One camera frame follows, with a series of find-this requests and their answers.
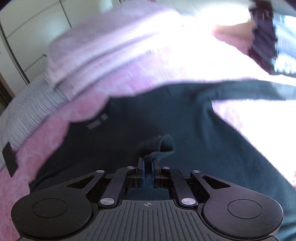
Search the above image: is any dark teal long-sleeve sweater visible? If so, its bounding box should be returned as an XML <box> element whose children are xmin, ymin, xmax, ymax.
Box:
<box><xmin>30</xmin><ymin>81</ymin><xmax>295</xmax><ymax>240</ymax></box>

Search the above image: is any stack of folded clothes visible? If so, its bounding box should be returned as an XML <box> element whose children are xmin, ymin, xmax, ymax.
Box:
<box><xmin>248</xmin><ymin>1</ymin><xmax>295</xmax><ymax>78</ymax></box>

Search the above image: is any black smartphone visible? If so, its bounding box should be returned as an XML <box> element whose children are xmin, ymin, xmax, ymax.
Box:
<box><xmin>2</xmin><ymin>142</ymin><xmax>19</xmax><ymax>177</ymax></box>

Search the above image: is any pink pillow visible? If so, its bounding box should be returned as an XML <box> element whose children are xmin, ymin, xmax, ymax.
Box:
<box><xmin>47</xmin><ymin>1</ymin><xmax>181</xmax><ymax>100</ymax></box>

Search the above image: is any pink floral bedspread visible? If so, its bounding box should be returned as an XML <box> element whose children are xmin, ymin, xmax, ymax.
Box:
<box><xmin>1</xmin><ymin>23</ymin><xmax>295</xmax><ymax>240</ymax></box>

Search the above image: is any white wardrobe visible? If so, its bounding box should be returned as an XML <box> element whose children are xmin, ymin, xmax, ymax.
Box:
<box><xmin>1</xmin><ymin>1</ymin><xmax>120</xmax><ymax>95</ymax></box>

